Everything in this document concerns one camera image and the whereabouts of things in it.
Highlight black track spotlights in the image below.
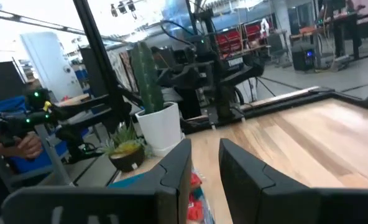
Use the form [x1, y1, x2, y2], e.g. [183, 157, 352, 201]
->
[109, 0, 139, 21]

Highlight black metal frame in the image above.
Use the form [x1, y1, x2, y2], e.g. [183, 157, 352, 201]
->
[73, 0, 368, 134]

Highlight black standing desk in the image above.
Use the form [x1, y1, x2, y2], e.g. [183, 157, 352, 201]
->
[289, 0, 368, 63]

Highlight patterned hanging cloth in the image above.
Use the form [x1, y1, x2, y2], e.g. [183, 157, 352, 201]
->
[107, 50, 139, 95]

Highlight shelf with red bins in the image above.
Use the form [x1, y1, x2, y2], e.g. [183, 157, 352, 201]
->
[214, 18, 272, 62]

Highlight cactus in white pot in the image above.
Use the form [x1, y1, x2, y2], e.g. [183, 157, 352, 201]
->
[130, 40, 185, 157]

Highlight black panel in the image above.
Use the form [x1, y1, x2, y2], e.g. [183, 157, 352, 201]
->
[0, 60, 28, 106]

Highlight white door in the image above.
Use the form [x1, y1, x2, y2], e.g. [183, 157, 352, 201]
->
[19, 30, 85, 102]

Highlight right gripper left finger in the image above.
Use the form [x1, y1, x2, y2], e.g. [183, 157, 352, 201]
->
[0, 138, 193, 224]

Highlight black computer tower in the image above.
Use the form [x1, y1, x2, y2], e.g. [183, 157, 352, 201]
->
[290, 42, 318, 72]

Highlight red popcorn bag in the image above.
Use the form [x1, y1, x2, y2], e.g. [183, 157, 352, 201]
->
[188, 172, 204, 192]
[186, 198, 206, 224]

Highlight grey office chair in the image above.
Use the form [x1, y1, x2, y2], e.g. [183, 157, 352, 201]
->
[265, 30, 294, 69]

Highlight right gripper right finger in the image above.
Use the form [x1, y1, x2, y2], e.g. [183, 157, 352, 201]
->
[218, 138, 368, 224]

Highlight grey metal stand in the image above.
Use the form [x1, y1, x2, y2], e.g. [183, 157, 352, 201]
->
[0, 123, 76, 191]

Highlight succulent in dark bowl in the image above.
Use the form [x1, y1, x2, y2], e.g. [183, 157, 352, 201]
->
[101, 123, 154, 174]

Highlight person's hand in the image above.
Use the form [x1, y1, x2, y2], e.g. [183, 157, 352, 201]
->
[14, 131, 44, 161]

